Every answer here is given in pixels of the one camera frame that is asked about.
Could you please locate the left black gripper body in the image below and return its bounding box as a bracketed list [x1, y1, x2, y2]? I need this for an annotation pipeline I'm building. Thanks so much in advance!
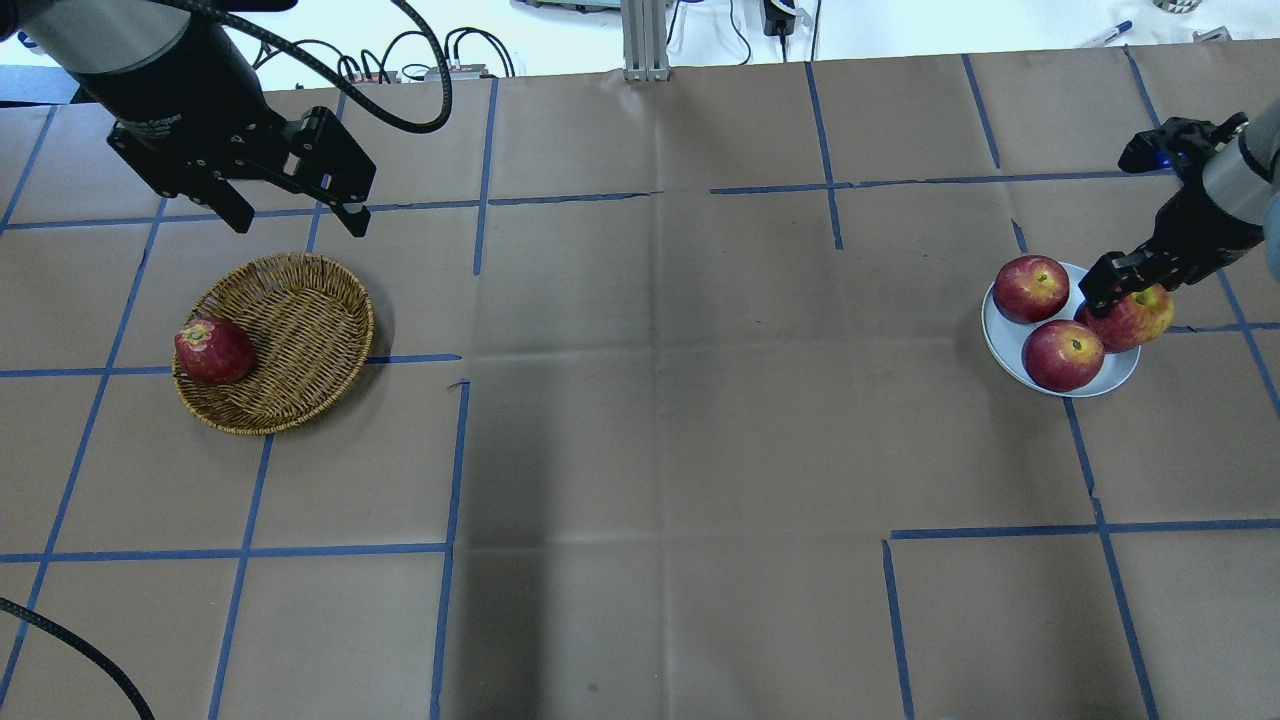
[108, 88, 378, 209]

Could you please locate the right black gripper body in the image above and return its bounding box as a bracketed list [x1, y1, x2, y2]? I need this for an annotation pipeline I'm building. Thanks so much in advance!
[1117, 111, 1266, 291]

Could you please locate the red yellow striped apple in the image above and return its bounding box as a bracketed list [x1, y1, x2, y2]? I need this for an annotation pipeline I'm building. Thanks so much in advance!
[1073, 284, 1175, 354]

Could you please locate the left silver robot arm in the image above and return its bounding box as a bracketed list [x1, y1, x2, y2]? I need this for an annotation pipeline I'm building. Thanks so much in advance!
[3, 1, 376, 237]

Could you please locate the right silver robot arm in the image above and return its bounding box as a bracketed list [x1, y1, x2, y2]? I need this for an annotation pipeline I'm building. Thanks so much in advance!
[1078, 104, 1277, 318]

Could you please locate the red apple on plate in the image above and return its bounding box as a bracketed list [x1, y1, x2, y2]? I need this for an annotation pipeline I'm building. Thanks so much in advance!
[1021, 319, 1106, 393]
[992, 255, 1071, 324]

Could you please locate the round wicker basket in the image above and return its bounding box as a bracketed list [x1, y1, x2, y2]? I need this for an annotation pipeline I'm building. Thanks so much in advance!
[172, 252, 375, 436]

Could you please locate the light blue plate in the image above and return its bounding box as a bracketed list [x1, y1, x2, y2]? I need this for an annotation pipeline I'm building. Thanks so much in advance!
[980, 263, 1142, 398]

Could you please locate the dark red apple in basket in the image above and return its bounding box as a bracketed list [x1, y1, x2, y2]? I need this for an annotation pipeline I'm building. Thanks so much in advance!
[174, 316, 259, 386]

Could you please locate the blue white pen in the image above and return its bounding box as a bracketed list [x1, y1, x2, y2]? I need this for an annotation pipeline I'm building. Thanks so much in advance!
[1070, 19, 1133, 49]

